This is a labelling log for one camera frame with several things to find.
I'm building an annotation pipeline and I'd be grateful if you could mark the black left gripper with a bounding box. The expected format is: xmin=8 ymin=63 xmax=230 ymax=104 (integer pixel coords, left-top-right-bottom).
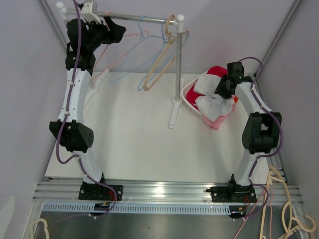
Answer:
xmin=85 ymin=16 xmax=126 ymax=52

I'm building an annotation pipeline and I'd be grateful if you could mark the magenta t shirt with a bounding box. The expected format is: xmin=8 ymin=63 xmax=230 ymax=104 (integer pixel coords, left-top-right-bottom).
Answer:
xmin=186 ymin=66 xmax=227 ymax=110

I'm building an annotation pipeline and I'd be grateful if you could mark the pink wire hanger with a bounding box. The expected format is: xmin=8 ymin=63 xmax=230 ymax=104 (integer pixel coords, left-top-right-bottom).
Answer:
xmin=91 ymin=11 xmax=150 ymax=83

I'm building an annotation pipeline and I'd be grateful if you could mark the pale pink tank top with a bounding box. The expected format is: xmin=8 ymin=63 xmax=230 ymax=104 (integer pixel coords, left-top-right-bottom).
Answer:
xmin=193 ymin=74 xmax=235 ymax=122

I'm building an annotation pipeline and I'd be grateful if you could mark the pink t shirt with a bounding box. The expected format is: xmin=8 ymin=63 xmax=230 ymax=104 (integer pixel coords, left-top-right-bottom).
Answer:
xmin=203 ymin=110 xmax=234 ymax=130

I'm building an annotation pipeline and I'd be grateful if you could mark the beige plastic hanger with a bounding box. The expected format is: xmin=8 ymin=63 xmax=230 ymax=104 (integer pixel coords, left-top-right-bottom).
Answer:
xmin=144 ymin=14 xmax=190 ymax=92

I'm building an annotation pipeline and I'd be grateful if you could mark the blue plastic hanger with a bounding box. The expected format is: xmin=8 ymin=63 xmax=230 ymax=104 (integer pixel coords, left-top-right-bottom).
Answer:
xmin=138 ymin=14 xmax=190 ymax=92

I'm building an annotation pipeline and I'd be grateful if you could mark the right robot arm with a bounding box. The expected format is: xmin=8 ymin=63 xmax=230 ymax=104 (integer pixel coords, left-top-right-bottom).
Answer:
xmin=210 ymin=62 xmax=282 ymax=203

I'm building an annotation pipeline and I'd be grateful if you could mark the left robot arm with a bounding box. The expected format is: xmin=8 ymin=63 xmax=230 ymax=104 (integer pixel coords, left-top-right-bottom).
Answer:
xmin=49 ymin=16 xmax=126 ymax=201

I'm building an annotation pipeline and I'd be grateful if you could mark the beige hanger bottom left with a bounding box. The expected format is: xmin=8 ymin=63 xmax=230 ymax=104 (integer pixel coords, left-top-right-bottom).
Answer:
xmin=29 ymin=218 xmax=50 ymax=239

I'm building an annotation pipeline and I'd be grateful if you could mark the white perforated plastic basket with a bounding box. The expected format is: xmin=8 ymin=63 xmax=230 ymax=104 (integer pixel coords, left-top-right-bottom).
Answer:
xmin=181 ymin=71 xmax=207 ymax=120

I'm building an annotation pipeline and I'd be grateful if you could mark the white rack base foot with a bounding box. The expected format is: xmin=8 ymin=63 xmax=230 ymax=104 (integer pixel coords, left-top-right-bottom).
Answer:
xmin=168 ymin=99 xmax=182 ymax=129

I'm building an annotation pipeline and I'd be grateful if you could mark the silver rack upright pole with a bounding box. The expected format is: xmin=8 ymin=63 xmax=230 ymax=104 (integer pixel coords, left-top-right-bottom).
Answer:
xmin=173 ymin=14 xmax=184 ymax=104

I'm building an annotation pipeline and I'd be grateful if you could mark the white left rack foot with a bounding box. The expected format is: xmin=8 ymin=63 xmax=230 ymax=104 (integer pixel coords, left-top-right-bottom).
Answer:
xmin=85 ymin=69 xmax=109 ymax=103

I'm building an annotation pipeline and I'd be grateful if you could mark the beige hangers pile right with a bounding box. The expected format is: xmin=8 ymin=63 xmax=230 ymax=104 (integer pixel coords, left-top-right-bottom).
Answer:
xmin=266 ymin=166 xmax=317 ymax=239

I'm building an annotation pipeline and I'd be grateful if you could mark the silver clothes rack rail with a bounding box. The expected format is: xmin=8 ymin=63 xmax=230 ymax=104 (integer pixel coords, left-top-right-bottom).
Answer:
xmin=66 ymin=8 xmax=175 ymax=25

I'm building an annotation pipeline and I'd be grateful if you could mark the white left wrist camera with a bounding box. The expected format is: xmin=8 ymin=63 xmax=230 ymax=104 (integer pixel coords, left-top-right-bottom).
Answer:
xmin=78 ymin=0 xmax=102 ymax=24

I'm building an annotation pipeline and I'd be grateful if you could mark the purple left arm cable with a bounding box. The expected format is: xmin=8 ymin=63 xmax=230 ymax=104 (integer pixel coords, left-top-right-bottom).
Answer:
xmin=55 ymin=0 xmax=118 ymax=220

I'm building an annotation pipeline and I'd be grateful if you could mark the aluminium mounting rail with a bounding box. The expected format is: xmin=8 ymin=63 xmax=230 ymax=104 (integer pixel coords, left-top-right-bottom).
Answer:
xmin=31 ymin=177 xmax=304 ymax=205

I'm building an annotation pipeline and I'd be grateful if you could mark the white slotted cable duct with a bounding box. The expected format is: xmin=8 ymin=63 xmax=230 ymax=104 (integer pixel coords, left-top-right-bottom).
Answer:
xmin=42 ymin=202 xmax=231 ymax=215

